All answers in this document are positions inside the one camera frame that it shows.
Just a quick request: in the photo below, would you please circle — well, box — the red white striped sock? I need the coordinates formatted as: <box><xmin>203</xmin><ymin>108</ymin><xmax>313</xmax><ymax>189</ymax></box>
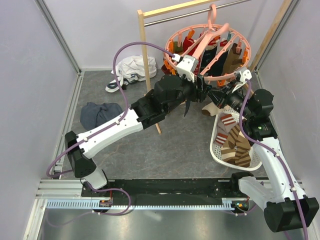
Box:
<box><xmin>214</xmin><ymin>113</ymin><xmax>238</xmax><ymax>147</ymax></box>

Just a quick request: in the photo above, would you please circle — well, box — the brown striped sock in basket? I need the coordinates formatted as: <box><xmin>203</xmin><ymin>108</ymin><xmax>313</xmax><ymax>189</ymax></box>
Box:
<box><xmin>220</xmin><ymin>124</ymin><xmax>251</xmax><ymax>168</ymax></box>

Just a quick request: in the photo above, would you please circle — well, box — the navy hanging sock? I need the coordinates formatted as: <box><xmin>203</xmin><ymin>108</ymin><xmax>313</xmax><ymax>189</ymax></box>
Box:
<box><xmin>200</xmin><ymin>40</ymin><xmax>228</xmax><ymax>77</ymax></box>

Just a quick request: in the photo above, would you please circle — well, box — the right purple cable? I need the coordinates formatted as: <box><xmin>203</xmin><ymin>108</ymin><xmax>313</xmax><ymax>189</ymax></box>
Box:
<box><xmin>238</xmin><ymin>77</ymin><xmax>310</xmax><ymax>240</ymax></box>

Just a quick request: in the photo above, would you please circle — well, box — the purple cable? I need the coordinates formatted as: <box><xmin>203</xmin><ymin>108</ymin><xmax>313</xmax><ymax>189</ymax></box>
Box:
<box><xmin>238</xmin><ymin>77</ymin><xmax>310</xmax><ymax>240</ymax></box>
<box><xmin>47</xmin><ymin>41</ymin><xmax>176</xmax><ymax>179</ymax></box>

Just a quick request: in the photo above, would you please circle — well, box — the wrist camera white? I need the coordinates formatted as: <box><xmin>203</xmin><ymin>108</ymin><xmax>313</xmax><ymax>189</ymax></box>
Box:
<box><xmin>232</xmin><ymin>66</ymin><xmax>252</xmax><ymax>93</ymax></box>
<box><xmin>171</xmin><ymin>53</ymin><xmax>199</xmax><ymax>83</ymax></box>

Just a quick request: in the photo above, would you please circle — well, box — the pink round clip hanger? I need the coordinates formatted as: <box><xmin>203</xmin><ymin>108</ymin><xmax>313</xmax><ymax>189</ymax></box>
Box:
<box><xmin>165</xmin><ymin>4</ymin><xmax>252</xmax><ymax>87</ymax></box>

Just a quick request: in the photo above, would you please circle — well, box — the olive brown ribbed sock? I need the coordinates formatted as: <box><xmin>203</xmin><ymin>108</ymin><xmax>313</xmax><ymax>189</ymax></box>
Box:
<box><xmin>221</xmin><ymin>43</ymin><xmax>243</xmax><ymax>76</ymax></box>

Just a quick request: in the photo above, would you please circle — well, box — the white cable duct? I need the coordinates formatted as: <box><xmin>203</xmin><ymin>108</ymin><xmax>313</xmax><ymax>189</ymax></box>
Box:
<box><xmin>46</xmin><ymin>199</ymin><xmax>235</xmax><ymax>211</ymax></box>

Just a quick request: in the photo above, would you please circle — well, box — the white cloth bag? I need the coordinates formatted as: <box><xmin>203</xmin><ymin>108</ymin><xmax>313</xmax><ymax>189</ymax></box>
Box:
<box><xmin>105</xmin><ymin>55</ymin><xmax>157</xmax><ymax>93</ymax></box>

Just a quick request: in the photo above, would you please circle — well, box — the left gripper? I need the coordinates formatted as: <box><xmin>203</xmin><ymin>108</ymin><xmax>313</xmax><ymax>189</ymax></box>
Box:
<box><xmin>164</xmin><ymin>72</ymin><xmax>213</xmax><ymax>115</ymax></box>

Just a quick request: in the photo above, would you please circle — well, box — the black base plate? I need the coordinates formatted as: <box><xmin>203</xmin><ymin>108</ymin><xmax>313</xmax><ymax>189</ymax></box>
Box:
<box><xmin>81</xmin><ymin>177</ymin><xmax>251</xmax><ymax>207</ymax></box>

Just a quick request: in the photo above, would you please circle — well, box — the red christmas sock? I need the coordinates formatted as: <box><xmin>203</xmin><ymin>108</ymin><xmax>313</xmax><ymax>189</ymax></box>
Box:
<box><xmin>182</xmin><ymin>36</ymin><xmax>203</xmax><ymax>73</ymax></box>

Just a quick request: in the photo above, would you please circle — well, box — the white laundry basket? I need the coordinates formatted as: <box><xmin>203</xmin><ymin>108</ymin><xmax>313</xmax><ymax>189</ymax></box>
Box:
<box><xmin>209</xmin><ymin>110</ymin><xmax>262</xmax><ymax>171</ymax></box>

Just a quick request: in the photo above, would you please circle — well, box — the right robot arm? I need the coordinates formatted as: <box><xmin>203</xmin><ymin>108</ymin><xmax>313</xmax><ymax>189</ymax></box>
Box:
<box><xmin>208</xmin><ymin>88</ymin><xmax>320</xmax><ymax>232</ymax></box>

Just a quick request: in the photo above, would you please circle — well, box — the wooden clothes rack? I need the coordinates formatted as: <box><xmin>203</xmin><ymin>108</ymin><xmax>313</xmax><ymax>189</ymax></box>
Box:
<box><xmin>136</xmin><ymin>0</ymin><xmax>293</xmax><ymax>135</ymax></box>

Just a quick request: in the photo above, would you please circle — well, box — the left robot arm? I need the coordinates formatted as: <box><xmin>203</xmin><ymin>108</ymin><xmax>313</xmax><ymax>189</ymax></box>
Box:
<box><xmin>64</xmin><ymin>74</ymin><xmax>213</xmax><ymax>197</ymax></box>

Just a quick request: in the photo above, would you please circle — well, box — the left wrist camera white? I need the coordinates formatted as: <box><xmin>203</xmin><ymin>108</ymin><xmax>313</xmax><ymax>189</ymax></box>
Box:
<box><xmin>171</xmin><ymin>53</ymin><xmax>199</xmax><ymax>83</ymax></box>

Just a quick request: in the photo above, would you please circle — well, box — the navy christmas sock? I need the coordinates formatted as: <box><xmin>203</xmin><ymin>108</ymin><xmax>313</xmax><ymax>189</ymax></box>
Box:
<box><xmin>184</xmin><ymin>99</ymin><xmax>192</xmax><ymax>117</ymax></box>

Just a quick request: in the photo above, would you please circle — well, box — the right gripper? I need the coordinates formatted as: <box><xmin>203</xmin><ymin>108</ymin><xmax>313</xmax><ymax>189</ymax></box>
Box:
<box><xmin>208</xmin><ymin>79</ymin><xmax>255</xmax><ymax>120</ymax></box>

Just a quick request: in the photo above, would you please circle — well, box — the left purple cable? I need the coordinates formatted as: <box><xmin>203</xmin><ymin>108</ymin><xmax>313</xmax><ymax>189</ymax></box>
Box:
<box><xmin>47</xmin><ymin>41</ymin><xmax>176</xmax><ymax>179</ymax></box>

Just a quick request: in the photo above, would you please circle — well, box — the blue grey cloth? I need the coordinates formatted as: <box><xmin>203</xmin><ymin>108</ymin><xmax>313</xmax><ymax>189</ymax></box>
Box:
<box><xmin>80</xmin><ymin>102</ymin><xmax>123</xmax><ymax>131</ymax></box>

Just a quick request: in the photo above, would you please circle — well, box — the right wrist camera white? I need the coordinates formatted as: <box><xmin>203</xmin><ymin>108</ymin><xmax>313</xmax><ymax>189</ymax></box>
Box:
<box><xmin>232</xmin><ymin>66</ymin><xmax>252</xmax><ymax>93</ymax></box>

